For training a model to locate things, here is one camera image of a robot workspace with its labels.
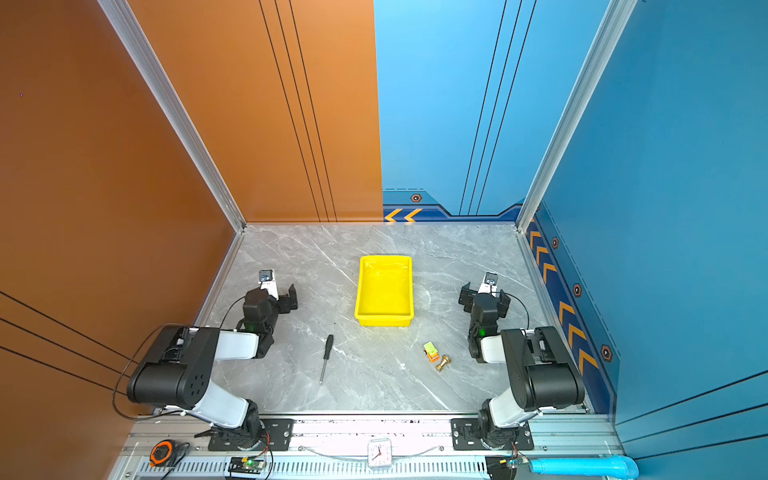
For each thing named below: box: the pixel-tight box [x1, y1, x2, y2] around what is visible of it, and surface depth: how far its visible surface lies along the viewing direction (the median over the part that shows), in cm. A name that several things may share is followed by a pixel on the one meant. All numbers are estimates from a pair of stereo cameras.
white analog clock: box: [367, 438, 393, 469], surface depth 71 cm
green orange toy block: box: [423, 341, 440, 363], surface depth 87 cm
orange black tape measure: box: [149, 439, 185, 467], surface depth 71 cm
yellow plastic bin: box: [354, 255, 414, 328], surface depth 101 cm
